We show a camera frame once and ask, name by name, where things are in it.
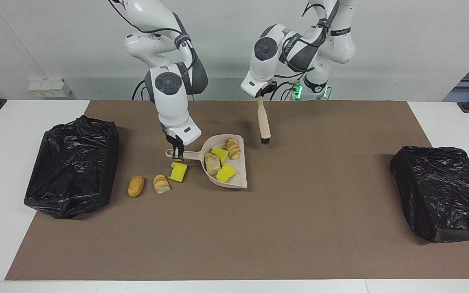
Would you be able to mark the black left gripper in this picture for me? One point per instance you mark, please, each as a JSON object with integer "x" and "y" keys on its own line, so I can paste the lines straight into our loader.
{"x": 269, "y": 88}

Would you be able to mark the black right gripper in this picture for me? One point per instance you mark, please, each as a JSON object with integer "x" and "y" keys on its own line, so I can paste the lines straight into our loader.
{"x": 176, "y": 144}

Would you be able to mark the beige plastic dustpan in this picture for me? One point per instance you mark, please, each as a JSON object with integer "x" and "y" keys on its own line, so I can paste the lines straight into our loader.
{"x": 193, "y": 154}

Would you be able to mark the yellow sponge piece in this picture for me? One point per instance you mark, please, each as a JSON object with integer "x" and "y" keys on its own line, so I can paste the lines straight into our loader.
{"x": 220, "y": 154}
{"x": 226, "y": 173}
{"x": 178, "y": 173}

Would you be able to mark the beige hand brush black bristles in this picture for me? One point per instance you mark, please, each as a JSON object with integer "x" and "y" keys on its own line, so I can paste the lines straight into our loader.
{"x": 264, "y": 120}

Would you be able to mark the orange striped bread roll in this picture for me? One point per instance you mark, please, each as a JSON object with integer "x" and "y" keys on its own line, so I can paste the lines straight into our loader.
{"x": 233, "y": 149}
{"x": 161, "y": 184}

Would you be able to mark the pale striped bread roll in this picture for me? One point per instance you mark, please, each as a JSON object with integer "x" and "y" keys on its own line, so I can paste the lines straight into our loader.
{"x": 212, "y": 163}

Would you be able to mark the brown oval bun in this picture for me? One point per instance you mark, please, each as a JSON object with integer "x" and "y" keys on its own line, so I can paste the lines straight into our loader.
{"x": 136, "y": 186}

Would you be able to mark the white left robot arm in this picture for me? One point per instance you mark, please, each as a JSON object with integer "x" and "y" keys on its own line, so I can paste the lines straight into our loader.
{"x": 265, "y": 61}

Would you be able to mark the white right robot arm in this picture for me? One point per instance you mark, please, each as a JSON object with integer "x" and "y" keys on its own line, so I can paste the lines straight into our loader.
{"x": 169, "y": 101}

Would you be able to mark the black bag lined bin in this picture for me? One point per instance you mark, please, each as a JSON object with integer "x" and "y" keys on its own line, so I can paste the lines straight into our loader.
{"x": 442, "y": 191}
{"x": 71, "y": 171}

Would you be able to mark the brown paper table mat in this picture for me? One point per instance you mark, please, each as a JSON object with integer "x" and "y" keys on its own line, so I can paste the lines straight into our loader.
{"x": 218, "y": 244}

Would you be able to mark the white wall box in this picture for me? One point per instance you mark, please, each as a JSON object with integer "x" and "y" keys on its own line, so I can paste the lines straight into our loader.
{"x": 49, "y": 87}

